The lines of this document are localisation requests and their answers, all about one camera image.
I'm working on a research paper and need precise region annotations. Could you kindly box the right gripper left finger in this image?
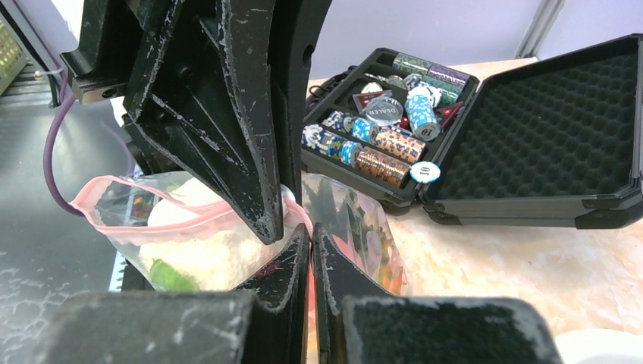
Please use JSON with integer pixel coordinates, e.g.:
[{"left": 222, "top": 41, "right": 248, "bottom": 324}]
[{"left": 35, "top": 224, "right": 309, "bottom": 363}]

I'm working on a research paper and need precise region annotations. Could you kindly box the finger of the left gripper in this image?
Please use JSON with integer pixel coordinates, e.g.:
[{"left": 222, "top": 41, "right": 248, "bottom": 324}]
[{"left": 268, "top": 0, "right": 331, "bottom": 202}]

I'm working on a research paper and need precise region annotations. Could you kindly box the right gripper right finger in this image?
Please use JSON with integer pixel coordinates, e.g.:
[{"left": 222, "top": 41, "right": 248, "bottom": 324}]
[{"left": 312, "top": 224, "right": 561, "bottom": 363}]

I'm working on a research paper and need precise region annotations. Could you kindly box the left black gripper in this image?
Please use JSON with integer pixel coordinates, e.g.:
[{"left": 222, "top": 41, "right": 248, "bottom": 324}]
[{"left": 61, "top": 0, "right": 283, "bottom": 244}]

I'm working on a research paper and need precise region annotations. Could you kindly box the toy pineapple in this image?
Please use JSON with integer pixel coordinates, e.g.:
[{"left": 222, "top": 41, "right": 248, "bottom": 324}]
[{"left": 302, "top": 174, "right": 359, "bottom": 240}]

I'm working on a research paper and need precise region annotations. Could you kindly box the clear pink-dotted zip bag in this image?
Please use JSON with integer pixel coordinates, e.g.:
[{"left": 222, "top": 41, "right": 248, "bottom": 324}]
[{"left": 71, "top": 171, "right": 409, "bottom": 295}]

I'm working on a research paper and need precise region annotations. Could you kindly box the white oval plastic basket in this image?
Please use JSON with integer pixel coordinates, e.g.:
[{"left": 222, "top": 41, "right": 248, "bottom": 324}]
[{"left": 554, "top": 328, "right": 642, "bottom": 363}]

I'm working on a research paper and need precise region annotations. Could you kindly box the white toy cauliflower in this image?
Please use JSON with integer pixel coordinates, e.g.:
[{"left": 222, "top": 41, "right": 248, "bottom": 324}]
[{"left": 139, "top": 212, "right": 286, "bottom": 290}]

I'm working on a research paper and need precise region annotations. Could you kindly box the white blue poker chip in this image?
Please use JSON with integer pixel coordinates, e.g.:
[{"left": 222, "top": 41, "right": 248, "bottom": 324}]
[{"left": 409, "top": 161, "right": 441, "bottom": 184}]

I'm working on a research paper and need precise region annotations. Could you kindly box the green perforated metal box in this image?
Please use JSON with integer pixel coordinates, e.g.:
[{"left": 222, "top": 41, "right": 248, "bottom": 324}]
[{"left": 0, "top": 20, "right": 27, "bottom": 94}]

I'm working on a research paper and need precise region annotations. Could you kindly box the black poker chip case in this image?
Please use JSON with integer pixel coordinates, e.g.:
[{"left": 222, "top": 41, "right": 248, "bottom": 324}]
[{"left": 302, "top": 33, "right": 642, "bottom": 229}]

